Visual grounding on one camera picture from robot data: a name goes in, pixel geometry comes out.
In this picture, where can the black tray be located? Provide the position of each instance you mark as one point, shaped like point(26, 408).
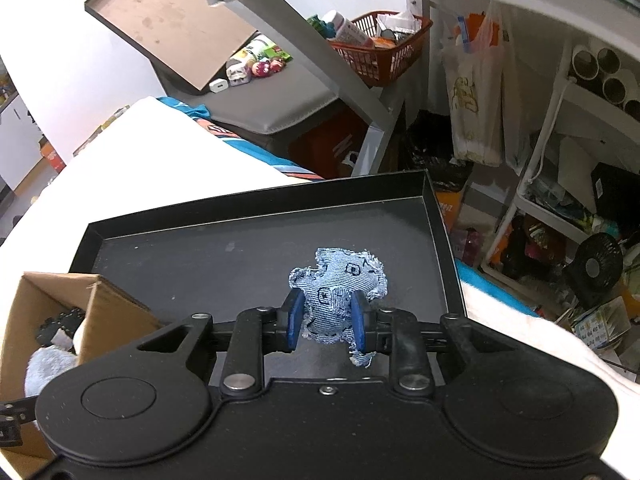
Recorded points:
point(200, 260)

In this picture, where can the black plastic bag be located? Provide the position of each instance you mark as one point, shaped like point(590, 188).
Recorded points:
point(435, 150)

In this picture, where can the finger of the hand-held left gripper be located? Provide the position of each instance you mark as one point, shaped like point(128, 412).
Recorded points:
point(12, 422)

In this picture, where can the green and white bottle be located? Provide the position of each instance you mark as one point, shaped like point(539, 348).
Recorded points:
point(260, 47)

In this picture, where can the denim plush toy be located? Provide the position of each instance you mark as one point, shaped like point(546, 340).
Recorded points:
point(340, 280)

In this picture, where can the black desk fan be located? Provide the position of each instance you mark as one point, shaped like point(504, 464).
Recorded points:
point(595, 267)

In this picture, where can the white power adapter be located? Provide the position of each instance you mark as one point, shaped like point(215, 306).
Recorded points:
point(238, 71)

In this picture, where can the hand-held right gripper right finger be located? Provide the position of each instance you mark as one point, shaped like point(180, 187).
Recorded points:
point(357, 320)

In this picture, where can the printed cardboard box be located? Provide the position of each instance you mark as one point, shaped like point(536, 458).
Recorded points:
point(602, 327)

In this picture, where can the grey lower shelf board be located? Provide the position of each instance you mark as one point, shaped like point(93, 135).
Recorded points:
point(280, 100)

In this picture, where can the white blanket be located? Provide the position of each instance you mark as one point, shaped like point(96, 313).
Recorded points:
point(150, 160)

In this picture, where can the dark bottle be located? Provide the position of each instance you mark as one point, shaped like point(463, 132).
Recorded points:
point(515, 250)

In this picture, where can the white metal rack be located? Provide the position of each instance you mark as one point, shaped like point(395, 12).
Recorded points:
point(545, 135)

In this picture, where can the grey desk frame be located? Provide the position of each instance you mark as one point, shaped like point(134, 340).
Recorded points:
point(325, 60)

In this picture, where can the white pipe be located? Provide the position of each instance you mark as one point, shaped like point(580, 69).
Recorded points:
point(585, 62)
point(615, 87)
point(610, 62)
point(632, 102)

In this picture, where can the dark red box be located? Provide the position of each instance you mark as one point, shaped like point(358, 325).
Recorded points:
point(325, 145)

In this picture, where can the light blue fluffy plush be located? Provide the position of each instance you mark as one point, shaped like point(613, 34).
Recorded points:
point(50, 370)

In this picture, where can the red and pink small toy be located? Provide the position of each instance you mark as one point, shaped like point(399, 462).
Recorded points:
point(267, 67)

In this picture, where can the small orange box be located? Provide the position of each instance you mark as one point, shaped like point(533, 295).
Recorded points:
point(52, 156)

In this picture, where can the white printed plastic bag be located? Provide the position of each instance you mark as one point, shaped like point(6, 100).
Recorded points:
point(472, 90)

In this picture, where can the red plastic basket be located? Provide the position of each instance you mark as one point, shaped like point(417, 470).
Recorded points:
point(385, 60)

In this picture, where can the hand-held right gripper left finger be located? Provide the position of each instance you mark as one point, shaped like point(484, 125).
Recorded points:
point(294, 320)

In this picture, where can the orange packet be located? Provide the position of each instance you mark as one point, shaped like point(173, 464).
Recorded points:
point(450, 210)

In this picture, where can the brown board with dark rim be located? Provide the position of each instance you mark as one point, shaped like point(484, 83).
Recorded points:
point(175, 15)

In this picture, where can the black box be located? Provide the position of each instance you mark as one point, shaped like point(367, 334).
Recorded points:
point(617, 187)

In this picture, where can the white charger plug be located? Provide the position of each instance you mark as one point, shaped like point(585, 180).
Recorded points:
point(218, 86)

